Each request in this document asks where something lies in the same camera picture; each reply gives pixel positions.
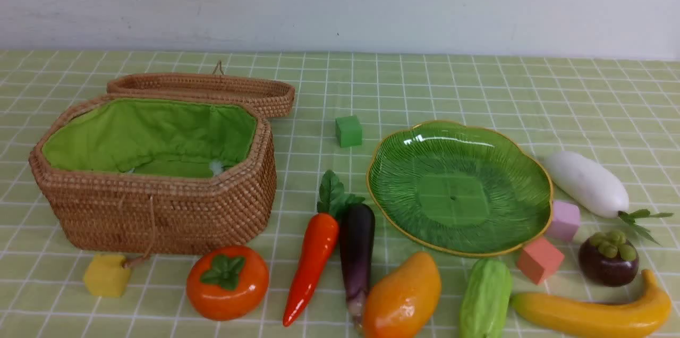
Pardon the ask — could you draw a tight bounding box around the green foam cube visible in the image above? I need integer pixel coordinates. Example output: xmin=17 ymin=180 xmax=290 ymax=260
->
xmin=335 ymin=115 xmax=363 ymax=148

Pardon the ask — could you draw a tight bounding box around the white radish toy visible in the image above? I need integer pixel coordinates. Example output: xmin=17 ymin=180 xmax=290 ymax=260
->
xmin=541 ymin=150 xmax=630 ymax=218

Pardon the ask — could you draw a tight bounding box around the woven wicker basket lid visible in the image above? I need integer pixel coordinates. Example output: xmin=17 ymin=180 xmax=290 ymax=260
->
xmin=107 ymin=62 xmax=295 ymax=118

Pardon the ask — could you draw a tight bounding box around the purple eggplant toy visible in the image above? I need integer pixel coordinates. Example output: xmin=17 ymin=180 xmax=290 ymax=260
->
xmin=338 ymin=203 xmax=376 ymax=330

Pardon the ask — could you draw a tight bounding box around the pink foam cube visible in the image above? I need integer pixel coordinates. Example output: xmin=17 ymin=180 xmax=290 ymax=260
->
xmin=546 ymin=201 xmax=581 ymax=243

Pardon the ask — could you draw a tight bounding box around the green glass leaf plate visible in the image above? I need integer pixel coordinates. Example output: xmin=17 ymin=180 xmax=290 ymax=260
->
xmin=366 ymin=120 xmax=554 ymax=257

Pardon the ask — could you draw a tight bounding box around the orange mango toy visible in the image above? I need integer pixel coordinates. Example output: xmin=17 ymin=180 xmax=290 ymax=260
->
xmin=362 ymin=251 xmax=441 ymax=337

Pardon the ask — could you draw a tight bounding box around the green bitter gourd toy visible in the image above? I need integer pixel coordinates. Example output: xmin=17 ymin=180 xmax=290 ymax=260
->
xmin=459 ymin=258 xmax=513 ymax=337

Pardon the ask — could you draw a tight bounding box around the red chili pepper toy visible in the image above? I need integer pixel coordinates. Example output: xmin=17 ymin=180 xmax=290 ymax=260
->
xmin=282 ymin=170 xmax=365 ymax=327

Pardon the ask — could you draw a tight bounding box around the yellow foam block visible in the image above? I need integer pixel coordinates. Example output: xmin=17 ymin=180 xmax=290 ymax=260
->
xmin=83 ymin=253 xmax=131 ymax=298

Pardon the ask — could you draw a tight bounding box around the woven wicker basket green lining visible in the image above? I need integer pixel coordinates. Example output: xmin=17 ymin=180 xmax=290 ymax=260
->
xmin=29 ymin=94 xmax=277 ymax=254

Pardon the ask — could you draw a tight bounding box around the orange persimmon toy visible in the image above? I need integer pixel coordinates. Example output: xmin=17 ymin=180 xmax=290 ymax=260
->
xmin=185 ymin=246 xmax=269 ymax=322

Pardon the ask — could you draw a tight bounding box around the yellow banana toy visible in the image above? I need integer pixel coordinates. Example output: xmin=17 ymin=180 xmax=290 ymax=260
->
xmin=510 ymin=269 xmax=673 ymax=337

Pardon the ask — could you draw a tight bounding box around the salmon red foam cube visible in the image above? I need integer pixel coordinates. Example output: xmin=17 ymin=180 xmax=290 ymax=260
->
xmin=516 ymin=237 xmax=564 ymax=285

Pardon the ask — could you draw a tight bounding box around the purple mangosteen toy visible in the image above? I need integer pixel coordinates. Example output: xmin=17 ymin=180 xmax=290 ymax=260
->
xmin=578 ymin=230 xmax=639 ymax=287

